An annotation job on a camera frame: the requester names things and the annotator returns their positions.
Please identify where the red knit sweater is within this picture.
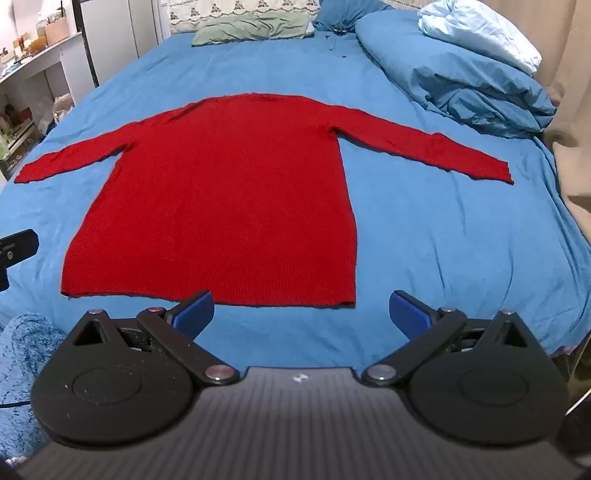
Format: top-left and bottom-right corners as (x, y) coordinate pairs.
(14, 92), (515, 309)

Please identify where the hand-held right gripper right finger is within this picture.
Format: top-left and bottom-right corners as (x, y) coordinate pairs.
(361, 290), (542, 387)

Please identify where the black pole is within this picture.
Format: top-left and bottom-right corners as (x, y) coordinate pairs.
(74, 0), (100, 88)

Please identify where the light blue pillow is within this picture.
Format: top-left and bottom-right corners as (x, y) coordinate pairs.
(418, 0), (543, 75)

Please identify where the blue fuzzy blanket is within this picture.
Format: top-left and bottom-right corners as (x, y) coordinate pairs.
(0, 314), (68, 462)

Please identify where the green pillow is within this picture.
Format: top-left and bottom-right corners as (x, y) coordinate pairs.
(191, 11), (315, 47)

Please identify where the white desk with shelves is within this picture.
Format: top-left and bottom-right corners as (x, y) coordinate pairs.
(0, 31), (95, 183)

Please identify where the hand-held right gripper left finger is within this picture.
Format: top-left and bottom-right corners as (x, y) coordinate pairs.
(65, 290), (241, 387)

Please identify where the white wardrobe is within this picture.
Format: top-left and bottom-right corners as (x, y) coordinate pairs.
(82, 0), (172, 86)

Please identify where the white lace cushion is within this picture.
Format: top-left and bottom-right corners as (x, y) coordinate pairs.
(167, 0), (321, 34)

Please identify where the blue duvet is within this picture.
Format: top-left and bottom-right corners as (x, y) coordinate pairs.
(355, 11), (558, 138)

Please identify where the wicker basket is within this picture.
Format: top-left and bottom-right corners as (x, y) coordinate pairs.
(44, 17), (75, 47)

